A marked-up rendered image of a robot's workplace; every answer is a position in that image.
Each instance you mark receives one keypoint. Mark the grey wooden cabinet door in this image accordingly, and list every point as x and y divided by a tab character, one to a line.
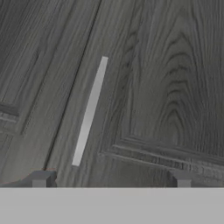
35	73
163	87

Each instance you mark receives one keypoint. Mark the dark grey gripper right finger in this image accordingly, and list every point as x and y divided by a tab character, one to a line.
183	178

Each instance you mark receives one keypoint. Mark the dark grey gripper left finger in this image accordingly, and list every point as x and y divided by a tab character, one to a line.
40	177

